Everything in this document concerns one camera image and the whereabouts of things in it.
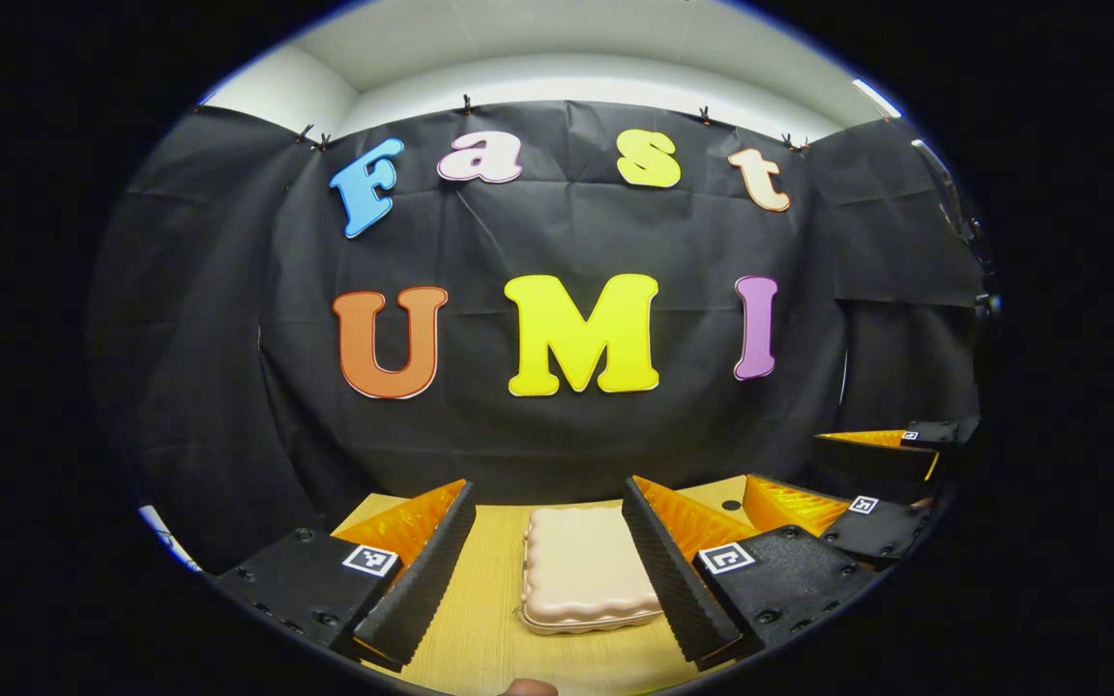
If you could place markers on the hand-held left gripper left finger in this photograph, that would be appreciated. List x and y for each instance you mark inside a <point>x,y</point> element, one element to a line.
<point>422,580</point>

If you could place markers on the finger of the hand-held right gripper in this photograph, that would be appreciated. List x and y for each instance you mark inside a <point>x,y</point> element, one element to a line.
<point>886,532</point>
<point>871,459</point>

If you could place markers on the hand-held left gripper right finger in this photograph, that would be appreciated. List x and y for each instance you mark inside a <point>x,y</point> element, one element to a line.
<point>673,580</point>

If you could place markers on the pink suitcase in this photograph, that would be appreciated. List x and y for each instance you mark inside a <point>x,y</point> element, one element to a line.
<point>586,570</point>

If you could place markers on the black backdrop cloth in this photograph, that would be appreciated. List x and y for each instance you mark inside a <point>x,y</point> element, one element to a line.
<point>557,435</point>

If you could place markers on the dark metal stand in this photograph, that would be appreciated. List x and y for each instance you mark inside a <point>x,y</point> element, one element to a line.
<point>953,203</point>

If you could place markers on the white ceiling light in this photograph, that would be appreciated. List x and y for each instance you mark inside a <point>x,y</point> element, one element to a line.
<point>876,99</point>

